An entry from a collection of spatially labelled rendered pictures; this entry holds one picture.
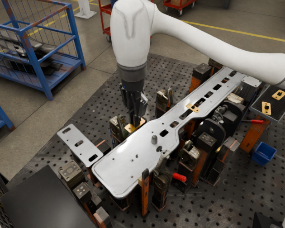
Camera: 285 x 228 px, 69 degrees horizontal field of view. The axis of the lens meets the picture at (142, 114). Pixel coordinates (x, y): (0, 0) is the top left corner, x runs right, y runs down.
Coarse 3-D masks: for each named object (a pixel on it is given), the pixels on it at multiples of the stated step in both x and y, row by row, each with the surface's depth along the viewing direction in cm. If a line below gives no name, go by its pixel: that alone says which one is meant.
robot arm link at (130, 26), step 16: (128, 0) 50; (112, 16) 50; (128, 16) 48; (144, 16) 50; (112, 32) 52; (128, 32) 50; (144, 32) 51; (128, 48) 53; (144, 48) 54; (128, 64) 57
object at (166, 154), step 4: (160, 148) 79; (164, 152) 79; (168, 152) 78; (160, 156) 79; (164, 156) 77; (168, 156) 78; (160, 160) 80; (164, 160) 79; (160, 164) 82; (164, 164) 86; (156, 168) 87; (160, 168) 85
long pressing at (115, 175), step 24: (216, 72) 149; (192, 96) 131; (216, 96) 131; (168, 120) 117; (120, 144) 107; (144, 144) 106; (168, 144) 106; (96, 168) 97; (120, 168) 97; (144, 168) 97; (120, 192) 89
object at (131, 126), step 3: (144, 120) 84; (129, 123) 83; (132, 123) 82; (141, 123) 83; (126, 126) 82; (129, 126) 82; (132, 126) 82; (138, 126) 82; (126, 129) 81; (132, 129) 81; (135, 129) 81; (129, 132) 80
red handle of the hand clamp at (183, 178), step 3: (162, 168) 88; (162, 171) 87; (165, 171) 86; (168, 171) 85; (171, 171) 84; (168, 174) 84; (171, 174) 83; (174, 174) 82; (177, 174) 81; (174, 177) 81; (177, 177) 80; (180, 177) 79; (183, 177) 78; (180, 180) 79; (183, 180) 78
